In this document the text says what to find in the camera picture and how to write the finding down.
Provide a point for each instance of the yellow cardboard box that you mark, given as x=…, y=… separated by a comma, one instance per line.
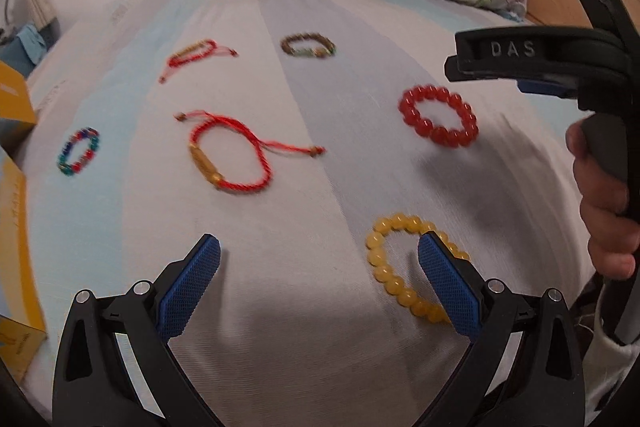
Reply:
x=15, y=102
x=22, y=267

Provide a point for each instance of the pale striped bed sheet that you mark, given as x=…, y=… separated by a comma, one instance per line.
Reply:
x=300, y=217

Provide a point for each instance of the person's right forearm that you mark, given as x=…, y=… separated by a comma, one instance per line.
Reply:
x=615, y=357

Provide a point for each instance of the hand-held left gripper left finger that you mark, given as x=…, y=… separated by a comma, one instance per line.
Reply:
x=190, y=289

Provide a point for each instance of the person's right hand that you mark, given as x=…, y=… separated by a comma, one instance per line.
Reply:
x=602, y=217

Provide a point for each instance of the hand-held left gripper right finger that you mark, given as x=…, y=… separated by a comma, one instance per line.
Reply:
x=450, y=289

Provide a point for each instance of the blue cloth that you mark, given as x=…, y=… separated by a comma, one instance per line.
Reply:
x=27, y=44

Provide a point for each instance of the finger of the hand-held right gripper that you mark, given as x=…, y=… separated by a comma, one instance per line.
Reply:
x=510, y=52

